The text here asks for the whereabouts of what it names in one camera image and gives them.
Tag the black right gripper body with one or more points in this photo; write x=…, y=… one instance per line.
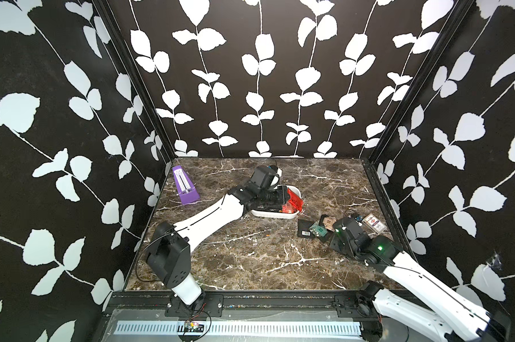
x=341, y=237

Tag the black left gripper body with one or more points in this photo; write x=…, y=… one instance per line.
x=272, y=197

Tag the beige tea bag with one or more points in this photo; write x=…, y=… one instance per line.
x=328, y=222

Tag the green jasmine tea bag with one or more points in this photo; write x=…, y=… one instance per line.
x=318, y=230

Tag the orange red foil tea bag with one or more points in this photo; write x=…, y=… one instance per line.
x=294, y=203

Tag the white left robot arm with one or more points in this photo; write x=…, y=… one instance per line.
x=169, y=251

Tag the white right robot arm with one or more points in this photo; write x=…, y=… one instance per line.
x=442, y=315

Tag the white storage box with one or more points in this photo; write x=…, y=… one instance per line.
x=282, y=202

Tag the playing card box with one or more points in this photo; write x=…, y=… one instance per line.
x=375, y=224

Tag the black tea bag barcode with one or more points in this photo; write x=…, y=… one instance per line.
x=303, y=229

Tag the purple metronome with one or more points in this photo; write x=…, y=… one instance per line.
x=185, y=188

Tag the white cable duct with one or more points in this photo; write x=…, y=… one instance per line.
x=295, y=329

